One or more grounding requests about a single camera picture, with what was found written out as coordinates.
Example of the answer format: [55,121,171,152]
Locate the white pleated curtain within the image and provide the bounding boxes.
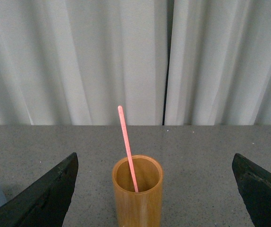
[0,0,271,125]

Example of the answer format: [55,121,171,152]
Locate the pink chopstick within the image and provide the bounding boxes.
[117,105,139,192]

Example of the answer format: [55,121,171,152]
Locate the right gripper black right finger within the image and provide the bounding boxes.
[232,153,271,227]

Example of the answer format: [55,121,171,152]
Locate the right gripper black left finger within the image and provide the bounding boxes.
[0,152,78,227]

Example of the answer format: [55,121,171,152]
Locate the bamboo chopstick holder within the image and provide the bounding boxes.
[112,155,164,227]

